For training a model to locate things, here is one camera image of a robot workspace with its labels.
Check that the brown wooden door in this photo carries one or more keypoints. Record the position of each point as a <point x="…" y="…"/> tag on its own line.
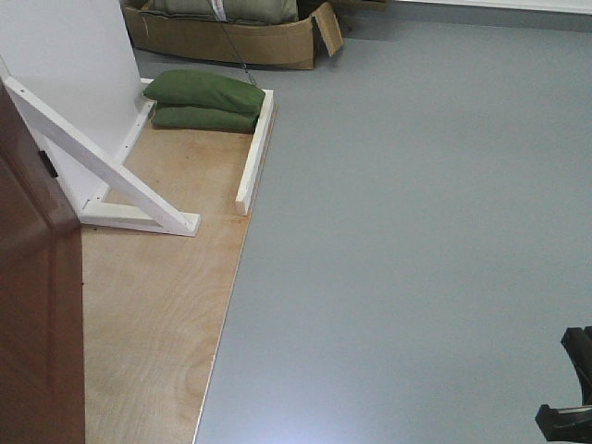
<point x="42" y="374"/>

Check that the plywood base board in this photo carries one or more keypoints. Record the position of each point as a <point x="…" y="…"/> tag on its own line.
<point x="154" y="304"/>

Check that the lower green sandbag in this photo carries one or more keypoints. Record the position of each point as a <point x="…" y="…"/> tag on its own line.
<point x="197" y="118"/>

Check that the green sandbag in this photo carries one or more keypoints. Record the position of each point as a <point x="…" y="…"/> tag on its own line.
<point x="197" y="118"/>
<point x="206" y="89"/>

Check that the near white triangular brace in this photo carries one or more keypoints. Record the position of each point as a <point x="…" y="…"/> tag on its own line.
<point x="148" y="211"/>

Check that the open flat cardboard box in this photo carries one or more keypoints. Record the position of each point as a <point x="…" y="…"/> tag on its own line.
<point x="292" y="45"/>

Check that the upper green sandbag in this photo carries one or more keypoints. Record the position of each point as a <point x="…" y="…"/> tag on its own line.
<point x="206" y="89"/>

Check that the grey-green woven sack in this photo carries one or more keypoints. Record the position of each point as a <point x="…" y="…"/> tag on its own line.
<point x="266" y="12"/>

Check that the white edge rail near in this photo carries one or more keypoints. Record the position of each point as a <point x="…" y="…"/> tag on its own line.
<point x="251" y="173"/>

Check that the white wall panel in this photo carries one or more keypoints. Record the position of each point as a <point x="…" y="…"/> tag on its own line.
<point x="76" y="56"/>

